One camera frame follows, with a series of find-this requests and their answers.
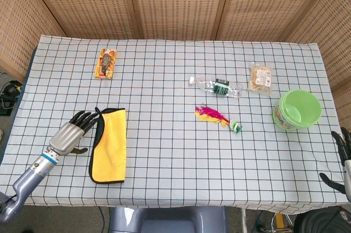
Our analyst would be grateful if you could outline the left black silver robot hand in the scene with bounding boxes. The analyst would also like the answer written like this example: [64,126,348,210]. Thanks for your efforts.
[45,110,101,160]

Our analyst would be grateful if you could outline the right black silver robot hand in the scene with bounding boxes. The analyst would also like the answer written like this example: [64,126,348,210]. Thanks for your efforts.
[319,127,351,203]

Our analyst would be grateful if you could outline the grey and yellow cloth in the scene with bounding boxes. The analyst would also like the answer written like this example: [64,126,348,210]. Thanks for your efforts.
[88,107,128,184]

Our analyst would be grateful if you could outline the green plastic bowl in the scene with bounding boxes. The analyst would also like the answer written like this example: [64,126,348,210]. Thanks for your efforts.
[271,89,322,131]

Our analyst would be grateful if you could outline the black bag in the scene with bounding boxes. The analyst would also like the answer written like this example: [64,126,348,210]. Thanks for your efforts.
[294,207,351,233]

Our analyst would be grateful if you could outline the orange snack package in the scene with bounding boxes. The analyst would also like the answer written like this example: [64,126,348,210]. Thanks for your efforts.
[94,48,118,81]

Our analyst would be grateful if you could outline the clear bag of snacks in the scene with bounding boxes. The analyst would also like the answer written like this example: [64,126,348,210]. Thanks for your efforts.
[247,62,274,96]

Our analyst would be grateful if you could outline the grey plastic stool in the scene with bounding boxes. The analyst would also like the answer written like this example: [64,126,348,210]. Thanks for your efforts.
[109,205,228,233]

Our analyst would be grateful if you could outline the white checkered tablecloth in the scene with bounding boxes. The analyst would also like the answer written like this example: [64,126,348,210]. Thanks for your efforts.
[0,35,348,215]

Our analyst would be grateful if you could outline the pink yellow feather shuttlecock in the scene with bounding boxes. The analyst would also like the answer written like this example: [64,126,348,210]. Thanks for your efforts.
[195,104,244,135]

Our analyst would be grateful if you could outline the clear plastic bottle green label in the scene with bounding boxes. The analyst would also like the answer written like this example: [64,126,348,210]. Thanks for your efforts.
[188,76,245,99]

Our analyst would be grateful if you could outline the woven bamboo folding screen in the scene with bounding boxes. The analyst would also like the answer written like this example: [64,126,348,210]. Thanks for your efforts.
[0,0,351,124]

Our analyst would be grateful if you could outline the black floor equipment with cables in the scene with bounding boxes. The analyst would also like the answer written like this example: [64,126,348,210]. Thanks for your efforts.
[0,71,23,116]

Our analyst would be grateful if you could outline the metal stool frame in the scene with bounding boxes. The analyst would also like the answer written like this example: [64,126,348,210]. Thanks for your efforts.
[257,212,296,233]

